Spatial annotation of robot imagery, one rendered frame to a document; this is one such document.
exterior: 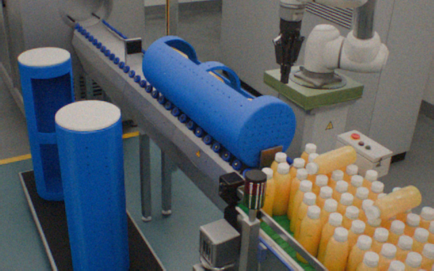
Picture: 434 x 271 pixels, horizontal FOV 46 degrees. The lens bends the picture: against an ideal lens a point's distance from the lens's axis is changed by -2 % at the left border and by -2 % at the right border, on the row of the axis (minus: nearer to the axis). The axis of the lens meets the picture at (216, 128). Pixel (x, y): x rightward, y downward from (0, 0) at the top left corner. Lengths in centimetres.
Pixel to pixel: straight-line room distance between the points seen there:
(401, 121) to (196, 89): 216
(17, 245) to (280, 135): 182
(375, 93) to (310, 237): 214
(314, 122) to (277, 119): 60
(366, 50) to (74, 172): 142
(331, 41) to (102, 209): 132
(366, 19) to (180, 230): 168
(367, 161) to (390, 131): 200
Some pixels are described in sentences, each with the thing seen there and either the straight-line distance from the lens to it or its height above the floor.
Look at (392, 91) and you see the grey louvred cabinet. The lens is 380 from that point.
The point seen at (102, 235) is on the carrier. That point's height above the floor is 48.
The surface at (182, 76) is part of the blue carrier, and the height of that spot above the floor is 118.
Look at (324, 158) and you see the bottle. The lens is 178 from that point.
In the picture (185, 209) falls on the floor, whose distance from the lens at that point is 340.
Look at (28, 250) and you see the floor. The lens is 321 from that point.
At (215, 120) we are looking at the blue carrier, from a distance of 205.
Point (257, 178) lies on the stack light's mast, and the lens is 145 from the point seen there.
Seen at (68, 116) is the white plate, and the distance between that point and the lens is 228.
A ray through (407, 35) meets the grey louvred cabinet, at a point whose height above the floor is 105.
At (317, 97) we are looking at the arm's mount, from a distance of 248.
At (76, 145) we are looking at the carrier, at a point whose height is 96.
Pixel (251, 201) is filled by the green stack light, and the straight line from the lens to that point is 148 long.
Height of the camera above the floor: 205
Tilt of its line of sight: 28 degrees down
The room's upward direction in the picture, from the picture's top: 3 degrees clockwise
